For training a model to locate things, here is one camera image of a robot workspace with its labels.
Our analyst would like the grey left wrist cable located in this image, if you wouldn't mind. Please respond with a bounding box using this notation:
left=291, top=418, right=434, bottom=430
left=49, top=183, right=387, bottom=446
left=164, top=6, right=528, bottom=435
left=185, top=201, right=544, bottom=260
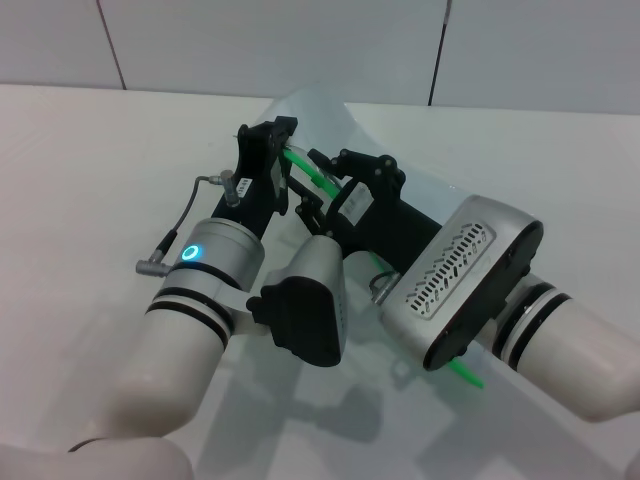
left=136, top=169, right=242, bottom=275

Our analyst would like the grey right wrist cable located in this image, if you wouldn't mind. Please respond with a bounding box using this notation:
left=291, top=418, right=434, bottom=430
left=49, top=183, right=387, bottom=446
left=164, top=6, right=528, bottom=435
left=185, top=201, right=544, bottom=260
left=368, top=272, right=401, bottom=304

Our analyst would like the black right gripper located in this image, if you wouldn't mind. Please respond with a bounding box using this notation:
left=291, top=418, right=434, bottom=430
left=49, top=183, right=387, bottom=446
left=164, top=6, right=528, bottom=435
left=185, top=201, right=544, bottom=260
left=295, top=148, right=444, bottom=274

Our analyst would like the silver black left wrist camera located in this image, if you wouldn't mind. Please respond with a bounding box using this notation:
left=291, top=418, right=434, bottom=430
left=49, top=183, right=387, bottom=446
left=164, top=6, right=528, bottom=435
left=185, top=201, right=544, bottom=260
left=246, top=234, right=347, bottom=369

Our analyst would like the transparent green-zip document bag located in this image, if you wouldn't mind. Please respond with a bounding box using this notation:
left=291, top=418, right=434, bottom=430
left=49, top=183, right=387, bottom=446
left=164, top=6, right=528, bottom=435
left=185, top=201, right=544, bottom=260
left=194, top=82, right=631, bottom=480

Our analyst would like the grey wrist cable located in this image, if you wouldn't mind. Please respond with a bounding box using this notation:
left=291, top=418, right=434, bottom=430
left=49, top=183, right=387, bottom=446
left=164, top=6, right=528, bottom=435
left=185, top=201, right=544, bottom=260
left=136, top=169, right=242, bottom=275
left=368, top=272, right=401, bottom=304

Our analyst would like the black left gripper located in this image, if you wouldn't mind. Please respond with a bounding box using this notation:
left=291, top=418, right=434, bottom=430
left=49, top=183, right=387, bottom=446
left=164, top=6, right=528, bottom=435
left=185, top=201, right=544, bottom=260
left=211, top=115, right=300, bottom=236

